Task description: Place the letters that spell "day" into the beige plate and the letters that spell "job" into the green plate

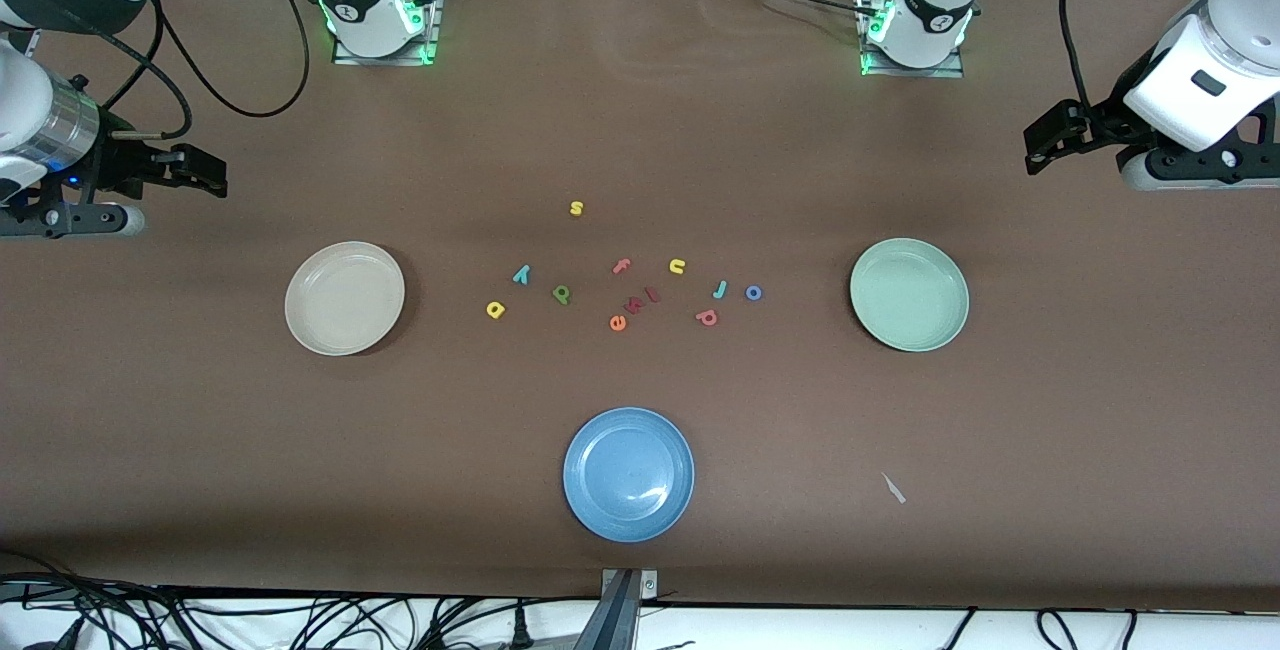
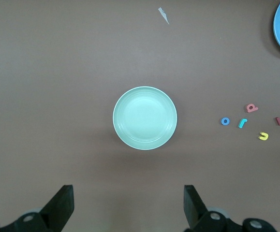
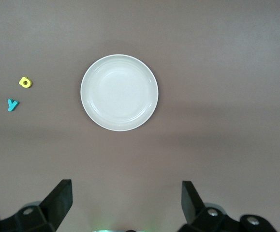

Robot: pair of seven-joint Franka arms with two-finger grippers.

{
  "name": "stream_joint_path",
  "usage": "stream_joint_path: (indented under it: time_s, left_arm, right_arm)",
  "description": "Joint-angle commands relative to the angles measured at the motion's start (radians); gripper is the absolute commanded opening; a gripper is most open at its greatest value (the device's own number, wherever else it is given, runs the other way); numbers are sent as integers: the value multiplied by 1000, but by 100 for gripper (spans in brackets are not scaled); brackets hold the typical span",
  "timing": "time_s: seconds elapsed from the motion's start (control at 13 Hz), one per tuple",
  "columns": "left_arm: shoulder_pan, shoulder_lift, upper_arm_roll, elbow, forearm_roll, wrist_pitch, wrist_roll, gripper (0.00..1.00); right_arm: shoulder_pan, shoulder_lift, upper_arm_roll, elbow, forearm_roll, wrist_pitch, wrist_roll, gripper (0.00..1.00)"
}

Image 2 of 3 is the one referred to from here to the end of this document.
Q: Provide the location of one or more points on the brown table cover sheet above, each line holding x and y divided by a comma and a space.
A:
57, 72

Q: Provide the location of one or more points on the white paper scrap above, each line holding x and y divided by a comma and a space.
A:
163, 15

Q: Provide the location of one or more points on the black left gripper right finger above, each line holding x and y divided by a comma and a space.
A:
195, 210

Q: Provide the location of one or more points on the dark red foam letter i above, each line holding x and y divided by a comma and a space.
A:
278, 121

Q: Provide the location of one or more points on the pink foam letter p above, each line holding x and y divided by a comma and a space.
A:
253, 110

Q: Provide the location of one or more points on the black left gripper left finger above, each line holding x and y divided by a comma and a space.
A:
57, 210

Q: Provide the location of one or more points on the teal foam letter j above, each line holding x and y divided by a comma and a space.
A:
241, 124

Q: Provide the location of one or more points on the yellow foam letter u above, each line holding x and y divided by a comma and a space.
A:
262, 138

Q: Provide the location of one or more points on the blue foam letter o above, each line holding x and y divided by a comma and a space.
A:
222, 121

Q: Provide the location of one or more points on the green plate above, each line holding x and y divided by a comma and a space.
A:
144, 118

